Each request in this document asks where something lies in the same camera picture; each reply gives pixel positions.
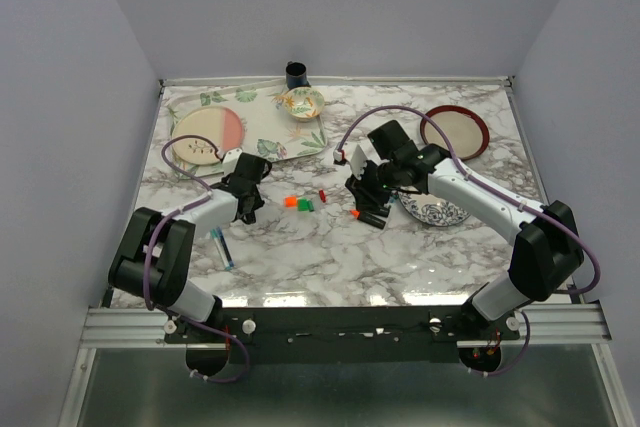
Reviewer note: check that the aluminium frame rail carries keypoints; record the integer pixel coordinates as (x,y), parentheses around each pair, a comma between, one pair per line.
(541,324)

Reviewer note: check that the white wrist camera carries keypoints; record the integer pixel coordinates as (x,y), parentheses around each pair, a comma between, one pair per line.
(355,157)
(231,158)

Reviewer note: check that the light blue clear pen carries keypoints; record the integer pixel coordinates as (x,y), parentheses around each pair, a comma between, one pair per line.
(218,236)

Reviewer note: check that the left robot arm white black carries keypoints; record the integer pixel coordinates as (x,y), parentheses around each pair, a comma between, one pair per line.
(153,258)

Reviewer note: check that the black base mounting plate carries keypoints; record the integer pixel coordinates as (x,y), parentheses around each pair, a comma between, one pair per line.
(341,335)

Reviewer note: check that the blue floral white plate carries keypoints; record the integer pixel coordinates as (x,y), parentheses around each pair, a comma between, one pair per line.
(431,210)

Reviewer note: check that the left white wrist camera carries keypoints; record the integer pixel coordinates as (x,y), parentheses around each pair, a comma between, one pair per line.
(231,158)

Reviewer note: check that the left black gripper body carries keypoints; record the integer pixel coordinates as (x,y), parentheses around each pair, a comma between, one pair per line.
(259,200)

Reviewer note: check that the dark blue mug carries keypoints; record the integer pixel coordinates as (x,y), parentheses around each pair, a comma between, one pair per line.
(296,75)

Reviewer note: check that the green highlighter cap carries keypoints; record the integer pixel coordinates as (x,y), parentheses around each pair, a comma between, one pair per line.
(302,205)

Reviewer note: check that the floral leaf serving tray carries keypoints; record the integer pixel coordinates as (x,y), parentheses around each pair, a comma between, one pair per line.
(269,130)

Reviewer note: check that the orange capped black highlighter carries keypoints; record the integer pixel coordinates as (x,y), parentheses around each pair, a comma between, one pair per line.
(369,219)

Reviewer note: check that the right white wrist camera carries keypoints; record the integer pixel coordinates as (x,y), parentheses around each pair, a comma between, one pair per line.
(355,157)

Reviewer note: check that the red rimmed beige plate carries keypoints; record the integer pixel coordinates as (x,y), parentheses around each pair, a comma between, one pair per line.
(466,131)

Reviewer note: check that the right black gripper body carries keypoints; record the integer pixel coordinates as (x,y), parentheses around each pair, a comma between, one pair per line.
(386,177)

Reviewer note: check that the pink cream round plate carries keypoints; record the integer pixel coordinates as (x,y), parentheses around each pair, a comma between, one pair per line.
(209,133)

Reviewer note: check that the floral ceramic bowl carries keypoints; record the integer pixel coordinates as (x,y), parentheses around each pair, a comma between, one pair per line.
(304,103)

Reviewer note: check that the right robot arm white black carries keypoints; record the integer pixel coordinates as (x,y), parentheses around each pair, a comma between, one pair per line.
(544,240)

